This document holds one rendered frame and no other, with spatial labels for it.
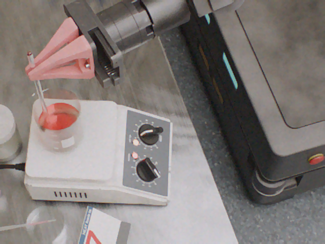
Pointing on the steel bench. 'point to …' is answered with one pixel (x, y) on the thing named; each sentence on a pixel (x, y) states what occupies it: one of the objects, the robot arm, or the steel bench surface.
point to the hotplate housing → (91, 194)
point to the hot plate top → (71, 171)
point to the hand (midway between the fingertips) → (33, 71)
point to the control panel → (159, 147)
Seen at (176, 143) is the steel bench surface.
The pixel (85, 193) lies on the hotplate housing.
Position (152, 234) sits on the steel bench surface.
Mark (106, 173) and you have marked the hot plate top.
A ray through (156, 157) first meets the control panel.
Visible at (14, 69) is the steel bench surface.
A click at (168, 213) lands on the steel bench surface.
